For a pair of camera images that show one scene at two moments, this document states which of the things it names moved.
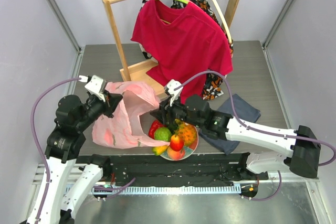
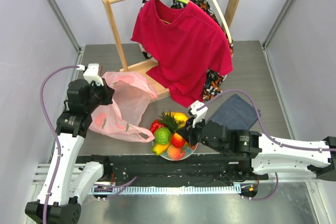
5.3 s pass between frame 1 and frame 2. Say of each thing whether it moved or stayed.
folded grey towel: stayed
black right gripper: moved
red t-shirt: stayed
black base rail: stayed
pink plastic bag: moved
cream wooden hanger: stayed
